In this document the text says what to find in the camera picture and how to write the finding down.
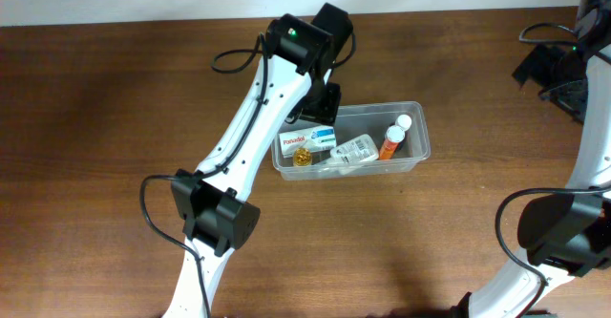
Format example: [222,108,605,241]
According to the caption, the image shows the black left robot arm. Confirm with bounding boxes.
[164,3,356,317]

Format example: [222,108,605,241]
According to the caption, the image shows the orange tube white cap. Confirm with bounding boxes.
[378,125,405,160]

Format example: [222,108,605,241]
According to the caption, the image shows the small gold-lid jar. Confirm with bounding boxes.
[292,148,313,167]

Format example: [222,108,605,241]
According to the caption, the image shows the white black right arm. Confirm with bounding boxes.
[447,0,610,317]

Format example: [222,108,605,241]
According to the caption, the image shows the white Panadol box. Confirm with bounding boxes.
[279,125,337,158]

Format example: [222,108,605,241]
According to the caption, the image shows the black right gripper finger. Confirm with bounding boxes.
[538,79,588,124]
[512,45,563,87]

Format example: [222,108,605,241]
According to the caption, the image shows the clear plastic container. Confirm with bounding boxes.
[271,101,431,180]

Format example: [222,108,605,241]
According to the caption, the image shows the dark bottle white cap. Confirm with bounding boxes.
[394,114,412,152]

